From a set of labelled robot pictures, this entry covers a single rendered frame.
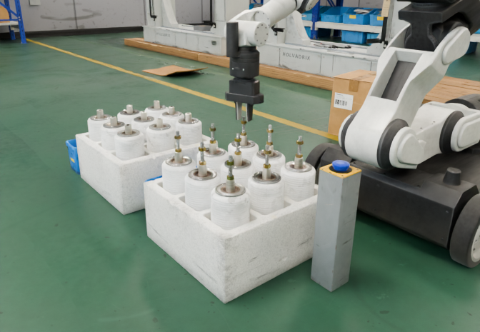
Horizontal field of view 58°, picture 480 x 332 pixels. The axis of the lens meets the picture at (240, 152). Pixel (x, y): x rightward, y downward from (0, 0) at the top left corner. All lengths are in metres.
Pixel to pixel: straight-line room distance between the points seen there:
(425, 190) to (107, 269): 0.89
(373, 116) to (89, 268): 0.87
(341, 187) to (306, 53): 2.63
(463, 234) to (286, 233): 0.45
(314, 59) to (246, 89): 2.27
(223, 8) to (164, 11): 1.30
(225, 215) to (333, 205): 0.25
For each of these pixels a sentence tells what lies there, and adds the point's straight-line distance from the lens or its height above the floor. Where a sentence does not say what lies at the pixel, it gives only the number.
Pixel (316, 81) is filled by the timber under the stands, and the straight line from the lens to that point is 3.43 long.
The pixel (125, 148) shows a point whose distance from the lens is 1.47.
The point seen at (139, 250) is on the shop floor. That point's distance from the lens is 1.31.
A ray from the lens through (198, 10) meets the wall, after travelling 8.59.
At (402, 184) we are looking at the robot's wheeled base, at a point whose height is 0.18.
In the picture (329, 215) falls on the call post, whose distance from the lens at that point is 1.06.
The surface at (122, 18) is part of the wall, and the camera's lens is 7.83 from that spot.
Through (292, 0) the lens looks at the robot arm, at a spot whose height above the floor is 0.68.
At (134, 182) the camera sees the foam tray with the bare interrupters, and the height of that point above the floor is 0.11.
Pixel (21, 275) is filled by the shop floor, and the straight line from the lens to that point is 1.31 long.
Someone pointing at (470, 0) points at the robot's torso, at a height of 0.68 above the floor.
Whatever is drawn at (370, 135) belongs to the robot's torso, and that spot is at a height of 0.35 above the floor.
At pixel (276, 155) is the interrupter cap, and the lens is 1.27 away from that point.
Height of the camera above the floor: 0.71
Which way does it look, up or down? 21 degrees down
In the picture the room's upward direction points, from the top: 1 degrees clockwise
